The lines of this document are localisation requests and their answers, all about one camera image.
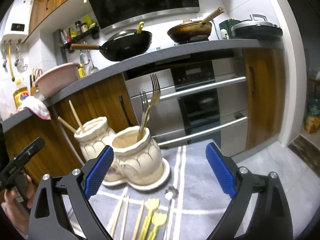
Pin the pink plastic basin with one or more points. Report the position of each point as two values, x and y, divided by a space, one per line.
57 78

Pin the built-in oven stainless steel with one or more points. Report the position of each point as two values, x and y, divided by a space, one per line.
204 100

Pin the green kettle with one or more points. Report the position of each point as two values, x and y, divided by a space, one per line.
225 28

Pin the white water heater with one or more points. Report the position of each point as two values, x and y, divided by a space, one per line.
16 25

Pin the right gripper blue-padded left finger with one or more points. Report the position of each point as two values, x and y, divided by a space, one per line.
48 218

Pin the cream floral ceramic utensil holder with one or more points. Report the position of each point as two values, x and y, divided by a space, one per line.
137 163

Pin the person's left hand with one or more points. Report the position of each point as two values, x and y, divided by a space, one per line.
18 220

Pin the gold fork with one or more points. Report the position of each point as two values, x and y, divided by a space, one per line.
156 94

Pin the silver flower-handled spoon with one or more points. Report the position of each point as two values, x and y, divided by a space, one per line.
171 194

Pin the yellow oil bottle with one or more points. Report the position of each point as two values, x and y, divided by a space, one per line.
20 93

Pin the wooden chopstick in holder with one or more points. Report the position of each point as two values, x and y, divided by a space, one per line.
67 125
76 116

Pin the silver fork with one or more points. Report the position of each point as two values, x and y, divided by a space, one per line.
145 104

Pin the black spice rack shelf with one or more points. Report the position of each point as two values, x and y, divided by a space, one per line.
60 48

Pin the black lidded pot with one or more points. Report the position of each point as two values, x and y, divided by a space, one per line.
257 28

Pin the black wok with wooden handle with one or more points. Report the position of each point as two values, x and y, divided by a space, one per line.
121 46

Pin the pink white towel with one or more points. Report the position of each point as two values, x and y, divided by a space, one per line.
36 106

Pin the grey kitchen countertop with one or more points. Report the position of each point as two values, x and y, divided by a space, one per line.
159 56

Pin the yellow tulip-shaped plastic utensil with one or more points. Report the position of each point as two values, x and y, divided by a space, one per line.
152 204
158 220

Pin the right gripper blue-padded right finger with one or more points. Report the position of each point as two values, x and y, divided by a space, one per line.
271 218

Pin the wooden chopstick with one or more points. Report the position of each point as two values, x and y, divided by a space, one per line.
67 125
76 116
123 224
116 216
137 224

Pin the brown frying pan wooden handle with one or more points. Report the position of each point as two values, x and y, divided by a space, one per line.
193 31

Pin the blue-grey checked cloth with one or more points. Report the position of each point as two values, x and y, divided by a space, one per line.
194 213

